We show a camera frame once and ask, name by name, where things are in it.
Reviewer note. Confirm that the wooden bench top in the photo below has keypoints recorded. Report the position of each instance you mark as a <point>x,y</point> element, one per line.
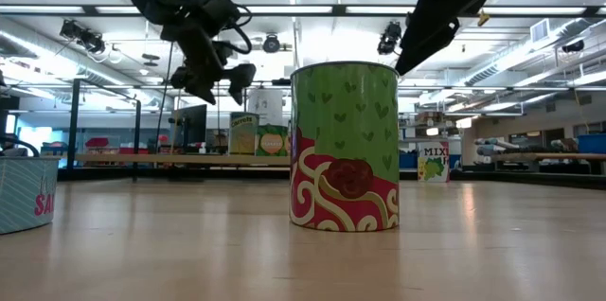
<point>568,156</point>

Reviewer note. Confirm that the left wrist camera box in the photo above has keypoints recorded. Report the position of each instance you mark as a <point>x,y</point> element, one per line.
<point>220,10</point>

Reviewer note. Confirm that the blue storage bin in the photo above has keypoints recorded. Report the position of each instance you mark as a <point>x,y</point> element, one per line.
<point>592,144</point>

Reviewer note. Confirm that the grey rolls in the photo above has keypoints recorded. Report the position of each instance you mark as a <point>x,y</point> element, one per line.
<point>492,149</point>

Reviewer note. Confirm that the green red spaghetti can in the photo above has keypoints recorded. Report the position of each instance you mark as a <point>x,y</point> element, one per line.
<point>345,149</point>

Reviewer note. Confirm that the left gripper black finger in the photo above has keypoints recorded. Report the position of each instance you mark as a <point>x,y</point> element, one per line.
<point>242,78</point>
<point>194,84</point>

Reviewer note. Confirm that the black overhead crossbar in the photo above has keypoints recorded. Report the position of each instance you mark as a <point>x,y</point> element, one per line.
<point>341,9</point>

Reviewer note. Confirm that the white mixed fruit can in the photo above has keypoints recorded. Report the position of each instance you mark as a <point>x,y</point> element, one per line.
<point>433,164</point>

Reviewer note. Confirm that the red storage bin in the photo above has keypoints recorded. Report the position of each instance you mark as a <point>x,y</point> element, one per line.
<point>97,142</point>

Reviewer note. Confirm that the green packet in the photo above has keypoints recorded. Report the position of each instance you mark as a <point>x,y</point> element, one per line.
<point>272,144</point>

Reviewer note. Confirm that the round black ceiling camera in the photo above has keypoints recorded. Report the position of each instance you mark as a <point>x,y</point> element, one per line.
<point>271,43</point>

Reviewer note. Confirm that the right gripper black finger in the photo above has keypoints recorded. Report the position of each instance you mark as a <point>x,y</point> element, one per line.
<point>423,45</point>

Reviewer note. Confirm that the blue plastic crate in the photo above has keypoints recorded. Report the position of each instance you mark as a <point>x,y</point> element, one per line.
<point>408,161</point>

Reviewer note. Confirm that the black monitor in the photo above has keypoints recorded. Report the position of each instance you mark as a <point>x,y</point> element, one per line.
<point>191,123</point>

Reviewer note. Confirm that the teal salmon can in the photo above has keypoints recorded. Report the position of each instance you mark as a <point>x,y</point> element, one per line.
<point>23,197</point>

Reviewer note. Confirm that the wooden shelf board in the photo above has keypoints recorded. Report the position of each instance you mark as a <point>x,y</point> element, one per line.
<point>142,159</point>

